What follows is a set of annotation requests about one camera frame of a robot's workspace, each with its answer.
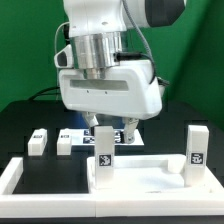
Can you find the white desk tabletop tray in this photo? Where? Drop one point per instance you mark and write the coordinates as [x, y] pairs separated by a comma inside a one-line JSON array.
[[153, 178]]

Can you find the white U-shaped fence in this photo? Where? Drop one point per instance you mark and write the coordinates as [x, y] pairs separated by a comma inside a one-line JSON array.
[[14, 205]]

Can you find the white marker base plate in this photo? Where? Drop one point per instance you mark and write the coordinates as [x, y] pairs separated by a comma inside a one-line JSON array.
[[83, 137]]

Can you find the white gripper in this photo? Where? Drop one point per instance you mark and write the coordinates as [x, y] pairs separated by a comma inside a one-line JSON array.
[[126, 91]]

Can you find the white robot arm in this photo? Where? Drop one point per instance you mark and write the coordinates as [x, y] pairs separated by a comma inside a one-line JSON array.
[[98, 75]]

